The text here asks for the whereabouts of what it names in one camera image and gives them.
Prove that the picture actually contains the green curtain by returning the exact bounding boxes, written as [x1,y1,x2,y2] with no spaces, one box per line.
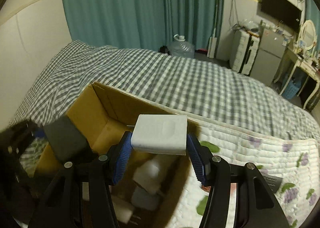
[305,0,320,53]
[62,0,223,50]

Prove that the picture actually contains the white square charger adapter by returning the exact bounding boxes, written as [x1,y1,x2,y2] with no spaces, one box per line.
[131,114,188,155]

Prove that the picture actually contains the white ribbed suitcase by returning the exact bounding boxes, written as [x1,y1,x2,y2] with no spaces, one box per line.
[229,29,260,76]

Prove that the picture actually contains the white flat mop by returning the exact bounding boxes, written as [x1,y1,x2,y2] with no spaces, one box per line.
[207,0,219,58]

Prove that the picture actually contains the oval white vanity mirror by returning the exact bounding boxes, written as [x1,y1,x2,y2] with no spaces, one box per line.
[297,19,317,51]

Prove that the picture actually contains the grey checkered bed sheet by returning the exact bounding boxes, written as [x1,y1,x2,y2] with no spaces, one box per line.
[8,39,320,173]

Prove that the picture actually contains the green curtain right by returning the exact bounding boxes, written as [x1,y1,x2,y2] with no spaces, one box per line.
[305,0,320,53]

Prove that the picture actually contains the small white rectangular box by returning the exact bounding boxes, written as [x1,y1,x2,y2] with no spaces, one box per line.
[111,195,141,226]

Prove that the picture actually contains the white dressing table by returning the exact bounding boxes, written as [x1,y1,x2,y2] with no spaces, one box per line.
[273,48,319,110]

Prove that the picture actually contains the black rectangular box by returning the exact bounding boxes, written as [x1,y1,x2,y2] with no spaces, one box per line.
[43,115,92,163]

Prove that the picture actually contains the red patterned small box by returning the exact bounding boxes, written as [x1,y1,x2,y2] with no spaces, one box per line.
[201,183,236,195]

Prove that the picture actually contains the floral quilted white blanket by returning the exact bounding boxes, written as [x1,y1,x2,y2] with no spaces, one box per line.
[168,121,319,227]

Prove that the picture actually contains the silver mini refrigerator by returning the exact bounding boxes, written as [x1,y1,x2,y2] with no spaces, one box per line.
[250,29,286,86]

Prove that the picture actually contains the black tv remote control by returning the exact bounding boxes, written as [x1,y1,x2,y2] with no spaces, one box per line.
[261,173,283,194]

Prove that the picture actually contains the white cylindrical plug device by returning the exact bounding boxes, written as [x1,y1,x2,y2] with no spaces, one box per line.
[132,154,180,196]

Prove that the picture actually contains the open cardboard box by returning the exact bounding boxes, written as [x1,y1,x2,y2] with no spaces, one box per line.
[34,81,201,228]

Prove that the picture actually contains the white bottle red cap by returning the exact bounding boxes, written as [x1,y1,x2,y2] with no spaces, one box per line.
[131,186,161,211]

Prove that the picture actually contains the green curtain left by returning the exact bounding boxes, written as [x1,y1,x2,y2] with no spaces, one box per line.
[62,0,223,50]

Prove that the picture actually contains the black wall television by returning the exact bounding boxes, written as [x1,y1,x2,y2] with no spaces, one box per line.
[261,0,302,32]

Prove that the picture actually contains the large clear water jug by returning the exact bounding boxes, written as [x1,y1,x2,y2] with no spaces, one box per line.
[168,34,195,58]

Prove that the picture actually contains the blue plastic basket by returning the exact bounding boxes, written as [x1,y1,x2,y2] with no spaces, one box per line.
[282,77,301,100]

